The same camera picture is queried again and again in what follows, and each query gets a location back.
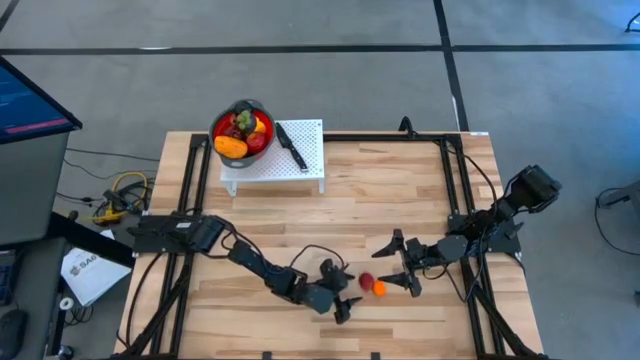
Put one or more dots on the white printed booklet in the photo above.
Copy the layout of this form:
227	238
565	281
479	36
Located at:
95	280

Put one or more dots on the black kitchen knife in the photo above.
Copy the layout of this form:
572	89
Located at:
287	141

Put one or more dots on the black aluminium table frame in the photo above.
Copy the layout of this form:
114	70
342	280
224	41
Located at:
400	137

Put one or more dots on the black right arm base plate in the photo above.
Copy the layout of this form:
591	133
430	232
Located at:
510	245

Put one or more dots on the elongated dark red fruit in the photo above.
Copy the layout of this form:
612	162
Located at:
232	132

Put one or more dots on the black clamp mount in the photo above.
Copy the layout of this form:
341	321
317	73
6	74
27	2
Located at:
406	127

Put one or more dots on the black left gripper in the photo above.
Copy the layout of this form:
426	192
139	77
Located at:
332	275

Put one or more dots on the dark red fruit with stem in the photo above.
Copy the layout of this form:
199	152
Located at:
366	282

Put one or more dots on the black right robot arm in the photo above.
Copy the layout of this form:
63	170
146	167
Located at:
535	187

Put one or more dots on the computer monitor with blue screen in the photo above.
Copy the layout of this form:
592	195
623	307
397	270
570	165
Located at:
25	110

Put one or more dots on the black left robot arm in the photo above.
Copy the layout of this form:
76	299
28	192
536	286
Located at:
260	265

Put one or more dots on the white perforated metal rack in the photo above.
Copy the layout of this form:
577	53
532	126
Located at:
312	145

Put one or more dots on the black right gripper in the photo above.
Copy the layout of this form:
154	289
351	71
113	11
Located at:
417	255

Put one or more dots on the red collapsible bowl grey rim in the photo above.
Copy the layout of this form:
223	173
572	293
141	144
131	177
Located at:
219	131

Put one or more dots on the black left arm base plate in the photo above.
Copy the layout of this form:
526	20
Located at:
142	245

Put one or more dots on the small black table bracket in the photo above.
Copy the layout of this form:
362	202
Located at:
375	356
267	356

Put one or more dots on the dark fruit with green calyx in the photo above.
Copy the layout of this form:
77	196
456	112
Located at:
243	120

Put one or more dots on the small orange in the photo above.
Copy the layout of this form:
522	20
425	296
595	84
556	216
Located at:
379	289

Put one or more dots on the orange mango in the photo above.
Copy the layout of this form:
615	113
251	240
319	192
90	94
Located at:
231	147

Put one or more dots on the bright red round fruit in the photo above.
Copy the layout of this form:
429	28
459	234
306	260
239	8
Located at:
256	142

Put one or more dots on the grey furniture leg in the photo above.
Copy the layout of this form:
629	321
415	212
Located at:
620	196

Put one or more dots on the small white tape roll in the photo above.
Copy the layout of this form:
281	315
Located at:
66	303

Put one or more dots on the black computer mouse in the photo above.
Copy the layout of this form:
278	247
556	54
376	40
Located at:
11	332

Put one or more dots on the yellow bell pepper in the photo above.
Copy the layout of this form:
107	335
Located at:
260	126

